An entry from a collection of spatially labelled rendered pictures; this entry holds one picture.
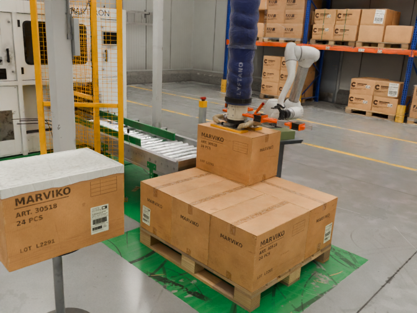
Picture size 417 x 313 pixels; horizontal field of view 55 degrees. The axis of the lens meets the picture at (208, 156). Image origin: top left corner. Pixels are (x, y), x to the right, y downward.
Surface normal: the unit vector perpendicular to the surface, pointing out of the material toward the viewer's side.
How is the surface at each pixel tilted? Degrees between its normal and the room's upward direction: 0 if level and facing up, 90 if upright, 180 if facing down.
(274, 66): 92
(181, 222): 90
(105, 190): 90
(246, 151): 90
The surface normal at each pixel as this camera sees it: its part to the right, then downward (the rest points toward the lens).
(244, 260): -0.71, 0.17
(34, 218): 0.69, 0.24
